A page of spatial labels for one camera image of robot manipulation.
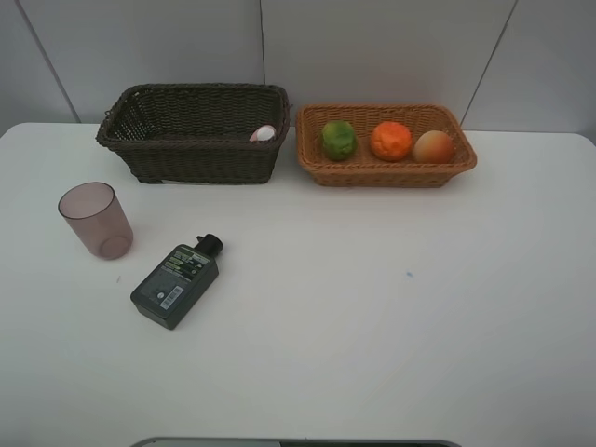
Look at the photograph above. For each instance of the green lime fruit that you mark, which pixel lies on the green lime fruit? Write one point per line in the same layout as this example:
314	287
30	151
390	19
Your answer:
339	140

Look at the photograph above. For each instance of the pink bottle white cap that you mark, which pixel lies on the pink bottle white cap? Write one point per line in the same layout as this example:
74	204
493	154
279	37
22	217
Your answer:
263	134

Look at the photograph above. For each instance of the orange tangerine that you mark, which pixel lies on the orange tangerine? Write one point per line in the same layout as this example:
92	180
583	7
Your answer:
391	141

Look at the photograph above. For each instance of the red yellow peach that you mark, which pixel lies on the red yellow peach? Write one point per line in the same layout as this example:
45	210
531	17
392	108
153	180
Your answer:
434	147

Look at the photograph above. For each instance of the translucent pink plastic cup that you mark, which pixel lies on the translucent pink plastic cup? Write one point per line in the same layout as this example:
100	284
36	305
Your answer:
94	213

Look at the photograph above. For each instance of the orange wicker basket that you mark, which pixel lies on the orange wicker basket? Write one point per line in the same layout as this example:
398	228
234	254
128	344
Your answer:
364	168

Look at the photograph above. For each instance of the dark green flat bottle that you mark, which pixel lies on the dark green flat bottle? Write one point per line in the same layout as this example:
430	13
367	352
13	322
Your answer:
170	291

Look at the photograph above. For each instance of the dark brown wicker basket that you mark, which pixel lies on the dark brown wicker basket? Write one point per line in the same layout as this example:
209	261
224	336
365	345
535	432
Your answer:
197	133

